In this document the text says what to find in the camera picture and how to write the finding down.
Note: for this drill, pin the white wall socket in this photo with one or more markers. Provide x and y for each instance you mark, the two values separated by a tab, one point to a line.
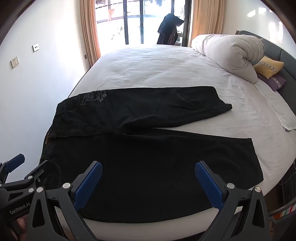
14	61

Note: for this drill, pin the black framed glass door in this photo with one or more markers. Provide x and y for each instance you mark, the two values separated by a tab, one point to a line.
126	23

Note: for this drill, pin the dark hanging clothes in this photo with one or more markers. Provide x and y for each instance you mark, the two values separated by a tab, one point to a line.
167	29

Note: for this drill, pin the basket with striped cloth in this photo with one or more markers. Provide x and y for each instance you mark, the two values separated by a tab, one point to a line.
285	220

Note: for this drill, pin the folded white cloth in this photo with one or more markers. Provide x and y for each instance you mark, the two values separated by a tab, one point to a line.
285	113

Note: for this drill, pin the white pillow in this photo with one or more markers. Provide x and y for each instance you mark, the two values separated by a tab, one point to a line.
231	51

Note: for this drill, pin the beige curtain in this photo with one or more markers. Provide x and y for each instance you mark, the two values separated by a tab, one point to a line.
205	18
89	27

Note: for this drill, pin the black pants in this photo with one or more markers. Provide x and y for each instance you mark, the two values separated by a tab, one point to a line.
150	160

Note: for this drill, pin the bed with white sheet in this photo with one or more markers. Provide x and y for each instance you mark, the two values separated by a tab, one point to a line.
161	67

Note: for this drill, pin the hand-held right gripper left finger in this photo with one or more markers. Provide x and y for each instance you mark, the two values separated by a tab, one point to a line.
89	183

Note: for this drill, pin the yellow patterned pillow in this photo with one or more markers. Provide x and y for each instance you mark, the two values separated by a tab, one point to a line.
269	66

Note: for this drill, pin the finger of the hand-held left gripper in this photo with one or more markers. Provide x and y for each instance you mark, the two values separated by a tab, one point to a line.
14	160
34	175

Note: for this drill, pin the person's left hand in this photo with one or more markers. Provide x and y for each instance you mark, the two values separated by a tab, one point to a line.
22	226

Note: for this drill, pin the grey padded headboard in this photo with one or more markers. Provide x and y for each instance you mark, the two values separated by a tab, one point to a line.
286	58

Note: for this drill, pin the purple pillow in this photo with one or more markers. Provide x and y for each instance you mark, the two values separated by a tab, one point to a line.
275	82

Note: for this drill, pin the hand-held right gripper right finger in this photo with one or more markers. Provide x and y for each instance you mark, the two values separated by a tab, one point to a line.
208	183

